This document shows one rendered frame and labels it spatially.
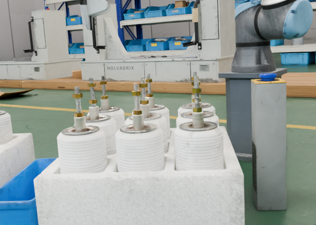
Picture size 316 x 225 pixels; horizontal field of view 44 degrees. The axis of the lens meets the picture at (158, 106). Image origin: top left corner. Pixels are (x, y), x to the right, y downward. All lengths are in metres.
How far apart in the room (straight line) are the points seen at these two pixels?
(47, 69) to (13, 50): 4.25
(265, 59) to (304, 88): 1.41
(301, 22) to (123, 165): 0.74
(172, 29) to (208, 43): 7.55
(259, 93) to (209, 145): 0.25
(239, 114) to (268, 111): 0.42
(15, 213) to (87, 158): 0.20
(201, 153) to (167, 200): 0.11
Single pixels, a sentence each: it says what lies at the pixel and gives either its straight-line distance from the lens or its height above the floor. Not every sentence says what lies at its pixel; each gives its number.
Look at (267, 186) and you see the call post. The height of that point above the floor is 0.06.
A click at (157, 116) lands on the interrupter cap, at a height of 0.25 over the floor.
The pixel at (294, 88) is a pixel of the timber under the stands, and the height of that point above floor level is 0.06.
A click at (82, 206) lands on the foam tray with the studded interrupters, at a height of 0.12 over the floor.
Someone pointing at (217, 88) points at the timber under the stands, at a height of 0.04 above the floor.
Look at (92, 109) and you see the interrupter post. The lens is 0.90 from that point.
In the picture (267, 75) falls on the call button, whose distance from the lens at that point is 0.95.
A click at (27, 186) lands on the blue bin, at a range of 1.08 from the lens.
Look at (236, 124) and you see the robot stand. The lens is 1.37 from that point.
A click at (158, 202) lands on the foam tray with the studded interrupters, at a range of 0.74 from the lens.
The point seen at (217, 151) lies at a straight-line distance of 0.75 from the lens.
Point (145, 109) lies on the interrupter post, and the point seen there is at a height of 0.27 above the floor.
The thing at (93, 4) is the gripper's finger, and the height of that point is 0.51.
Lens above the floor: 0.42
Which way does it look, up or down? 10 degrees down
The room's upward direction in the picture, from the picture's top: 3 degrees counter-clockwise
